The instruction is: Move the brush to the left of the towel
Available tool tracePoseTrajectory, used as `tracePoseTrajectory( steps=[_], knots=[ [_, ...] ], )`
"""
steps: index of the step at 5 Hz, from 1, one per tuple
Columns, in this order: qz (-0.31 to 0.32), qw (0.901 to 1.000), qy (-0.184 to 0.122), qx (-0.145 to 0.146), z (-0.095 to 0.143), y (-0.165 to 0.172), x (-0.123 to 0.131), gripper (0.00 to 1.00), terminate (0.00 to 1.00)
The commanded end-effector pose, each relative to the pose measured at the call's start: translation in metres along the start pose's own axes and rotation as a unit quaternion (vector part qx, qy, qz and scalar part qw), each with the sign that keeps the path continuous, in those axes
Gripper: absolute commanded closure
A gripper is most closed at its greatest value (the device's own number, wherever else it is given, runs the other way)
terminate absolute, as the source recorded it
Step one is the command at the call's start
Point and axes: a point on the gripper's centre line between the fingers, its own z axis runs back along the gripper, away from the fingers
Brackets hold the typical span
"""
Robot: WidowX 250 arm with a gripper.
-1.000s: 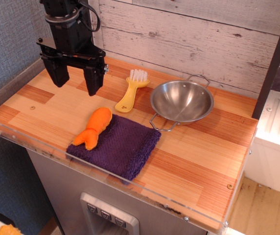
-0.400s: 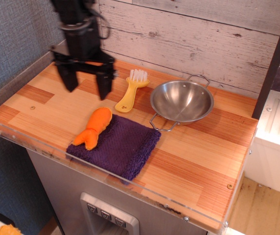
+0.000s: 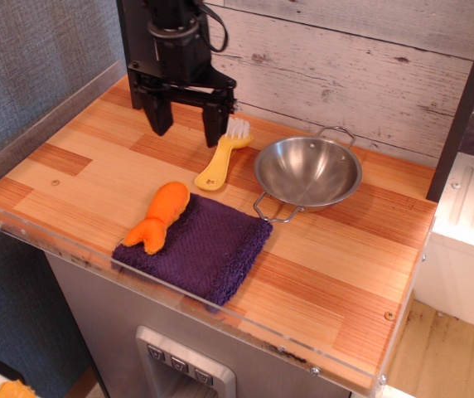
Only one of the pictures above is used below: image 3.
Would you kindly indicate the steel bowl with handles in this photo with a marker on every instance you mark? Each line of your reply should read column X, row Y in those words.
column 311, row 172

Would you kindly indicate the purple knitted cloth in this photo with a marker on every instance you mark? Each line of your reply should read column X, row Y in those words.
column 208, row 251

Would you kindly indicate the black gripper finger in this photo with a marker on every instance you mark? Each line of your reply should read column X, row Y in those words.
column 158, row 111
column 215, row 120

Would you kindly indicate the yellow brush with white bristles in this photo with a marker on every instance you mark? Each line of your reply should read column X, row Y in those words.
column 237, row 136

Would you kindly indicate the yellow object bottom left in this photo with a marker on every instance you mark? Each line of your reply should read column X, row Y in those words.
column 16, row 389

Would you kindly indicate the dark vertical post right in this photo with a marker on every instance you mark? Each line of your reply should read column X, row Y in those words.
column 453, row 141

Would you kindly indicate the orange plush fish toy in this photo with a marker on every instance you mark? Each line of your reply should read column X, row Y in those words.
column 166, row 207

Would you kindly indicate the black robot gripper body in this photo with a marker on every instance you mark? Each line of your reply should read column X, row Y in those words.
column 180, row 69

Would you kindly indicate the clear acrylic table guard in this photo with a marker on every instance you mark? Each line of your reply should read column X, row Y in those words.
column 327, row 293

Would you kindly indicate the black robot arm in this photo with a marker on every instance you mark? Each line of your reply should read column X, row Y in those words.
column 172, row 15

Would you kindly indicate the silver dispenser panel with buttons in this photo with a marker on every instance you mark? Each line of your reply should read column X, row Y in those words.
column 175, row 370

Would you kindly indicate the grey toy fridge cabinet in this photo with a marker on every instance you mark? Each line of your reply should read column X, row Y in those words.
column 108, row 315

